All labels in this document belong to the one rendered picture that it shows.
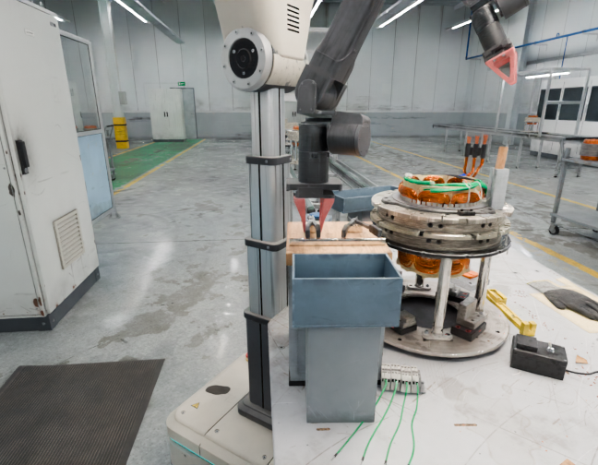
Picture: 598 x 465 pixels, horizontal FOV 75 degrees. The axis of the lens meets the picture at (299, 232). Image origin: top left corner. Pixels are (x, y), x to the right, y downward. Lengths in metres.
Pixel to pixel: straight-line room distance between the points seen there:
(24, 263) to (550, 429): 2.56
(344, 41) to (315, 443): 0.66
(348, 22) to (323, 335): 0.50
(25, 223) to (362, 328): 2.28
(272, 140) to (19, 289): 2.06
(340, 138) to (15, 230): 2.26
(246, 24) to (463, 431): 1.00
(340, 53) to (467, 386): 0.67
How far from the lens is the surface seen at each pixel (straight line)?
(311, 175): 0.71
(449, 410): 0.83
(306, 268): 0.69
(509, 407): 0.88
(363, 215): 1.18
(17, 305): 2.90
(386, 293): 0.62
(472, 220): 0.86
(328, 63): 0.70
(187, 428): 1.56
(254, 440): 1.47
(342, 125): 0.68
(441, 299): 0.93
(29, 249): 2.71
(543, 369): 0.99
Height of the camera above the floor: 1.31
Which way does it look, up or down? 18 degrees down
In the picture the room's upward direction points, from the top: straight up
